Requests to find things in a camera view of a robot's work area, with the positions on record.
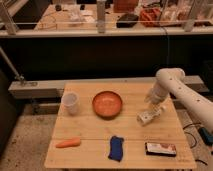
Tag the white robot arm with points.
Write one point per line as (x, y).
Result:
(170, 80)

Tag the white plastic bottle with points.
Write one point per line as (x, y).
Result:
(145, 118)

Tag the black rectangular box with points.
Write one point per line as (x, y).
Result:
(160, 149)

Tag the black bag on bench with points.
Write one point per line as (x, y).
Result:
(127, 20)

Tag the metal clamp stand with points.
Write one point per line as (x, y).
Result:
(18, 76)

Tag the translucent plastic cup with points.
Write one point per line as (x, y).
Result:
(71, 103)

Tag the orange carrot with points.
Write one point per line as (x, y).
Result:
(69, 143)

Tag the blue cloth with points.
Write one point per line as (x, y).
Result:
(116, 148)

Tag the grey metal post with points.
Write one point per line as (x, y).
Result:
(101, 16)

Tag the wooden table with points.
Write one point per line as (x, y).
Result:
(95, 133)

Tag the orange ceramic bowl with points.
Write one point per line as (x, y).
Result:
(107, 104)

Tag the black device on floor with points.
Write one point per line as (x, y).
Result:
(206, 136)

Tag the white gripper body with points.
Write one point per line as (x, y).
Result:
(154, 109)

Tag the orange tool on bench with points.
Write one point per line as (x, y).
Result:
(149, 17)

